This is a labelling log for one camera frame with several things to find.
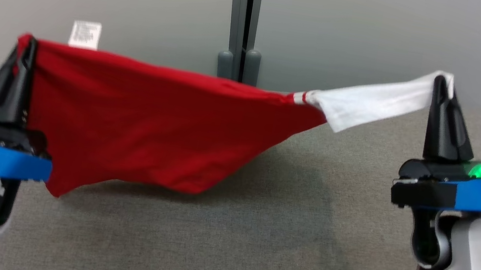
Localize red garment white striped sleeves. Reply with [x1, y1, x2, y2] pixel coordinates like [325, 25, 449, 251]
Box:
[0, 4, 457, 257]

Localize grey partition post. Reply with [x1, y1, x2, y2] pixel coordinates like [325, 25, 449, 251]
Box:
[215, 0, 272, 86]

